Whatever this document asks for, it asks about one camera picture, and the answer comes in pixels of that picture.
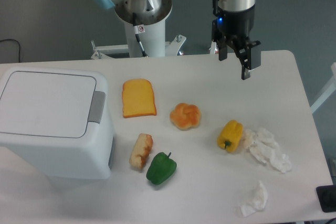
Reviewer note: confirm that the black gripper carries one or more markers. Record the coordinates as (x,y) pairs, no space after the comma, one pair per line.
(229,24)

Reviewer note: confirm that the white trash can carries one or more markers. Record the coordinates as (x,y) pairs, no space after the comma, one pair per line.
(58,120)

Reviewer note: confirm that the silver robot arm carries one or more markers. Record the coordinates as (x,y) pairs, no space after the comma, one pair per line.
(229,5)

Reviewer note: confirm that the knotted bread roll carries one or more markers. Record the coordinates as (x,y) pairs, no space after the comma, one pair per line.
(186,116)

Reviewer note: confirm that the yellow bell pepper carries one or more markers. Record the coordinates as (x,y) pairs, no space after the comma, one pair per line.
(230,136)

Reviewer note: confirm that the large crumpled white tissue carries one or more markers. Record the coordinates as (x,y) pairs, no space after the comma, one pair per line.
(264,148)

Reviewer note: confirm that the orange toast slice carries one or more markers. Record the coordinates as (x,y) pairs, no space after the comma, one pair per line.
(138,98)

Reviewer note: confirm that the baguette bread piece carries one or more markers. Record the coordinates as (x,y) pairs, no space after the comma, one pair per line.
(141,151)

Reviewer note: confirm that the green bell pepper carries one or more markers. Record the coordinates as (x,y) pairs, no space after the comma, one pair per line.
(162,168)

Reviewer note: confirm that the small crumpled white tissue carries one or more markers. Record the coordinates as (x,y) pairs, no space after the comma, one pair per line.
(256,202)

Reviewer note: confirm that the black device at edge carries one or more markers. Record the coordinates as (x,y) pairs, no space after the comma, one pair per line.
(326,197)

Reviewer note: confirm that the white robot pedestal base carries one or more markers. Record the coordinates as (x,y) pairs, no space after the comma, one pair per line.
(144,24)

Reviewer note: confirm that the white frame at right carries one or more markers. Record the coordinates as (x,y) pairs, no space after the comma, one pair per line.
(327,90)

